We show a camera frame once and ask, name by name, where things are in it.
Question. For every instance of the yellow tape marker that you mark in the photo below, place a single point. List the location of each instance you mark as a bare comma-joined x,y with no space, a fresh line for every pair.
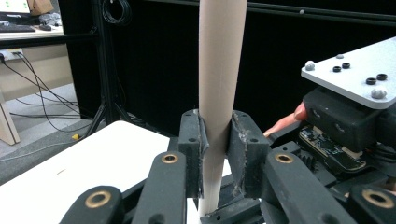
75,137

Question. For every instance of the brown paper bag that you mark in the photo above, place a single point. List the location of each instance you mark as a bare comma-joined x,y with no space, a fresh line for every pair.
39,6

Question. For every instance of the white table mat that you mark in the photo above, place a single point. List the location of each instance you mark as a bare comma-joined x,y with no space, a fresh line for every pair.
93,161

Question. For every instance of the black keyboard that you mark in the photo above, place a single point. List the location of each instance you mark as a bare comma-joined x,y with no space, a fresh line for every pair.
15,28

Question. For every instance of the white power strip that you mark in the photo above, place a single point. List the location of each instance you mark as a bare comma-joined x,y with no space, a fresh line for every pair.
11,54

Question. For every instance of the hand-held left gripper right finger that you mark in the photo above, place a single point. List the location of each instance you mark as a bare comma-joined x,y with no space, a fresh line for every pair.
247,149

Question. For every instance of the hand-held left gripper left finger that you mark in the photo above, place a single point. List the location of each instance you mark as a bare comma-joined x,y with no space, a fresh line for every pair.
193,140

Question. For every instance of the black curtain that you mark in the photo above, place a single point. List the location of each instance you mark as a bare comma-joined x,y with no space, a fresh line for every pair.
155,62

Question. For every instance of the beige perforated skimmer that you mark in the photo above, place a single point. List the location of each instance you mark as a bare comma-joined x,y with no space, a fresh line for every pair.
221,62

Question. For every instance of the black tripod stand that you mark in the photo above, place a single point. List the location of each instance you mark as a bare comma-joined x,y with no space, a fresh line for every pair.
104,77

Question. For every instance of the light wooden furniture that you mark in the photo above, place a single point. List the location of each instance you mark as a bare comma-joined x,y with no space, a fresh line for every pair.
46,71

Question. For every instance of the black metal frame bar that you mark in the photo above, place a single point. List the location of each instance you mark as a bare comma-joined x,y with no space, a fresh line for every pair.
342,15

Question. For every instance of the computer monitor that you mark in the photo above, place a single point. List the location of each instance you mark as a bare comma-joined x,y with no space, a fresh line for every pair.
12,5

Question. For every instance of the black computer mouse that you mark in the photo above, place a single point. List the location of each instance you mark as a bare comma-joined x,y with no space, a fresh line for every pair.
45,27

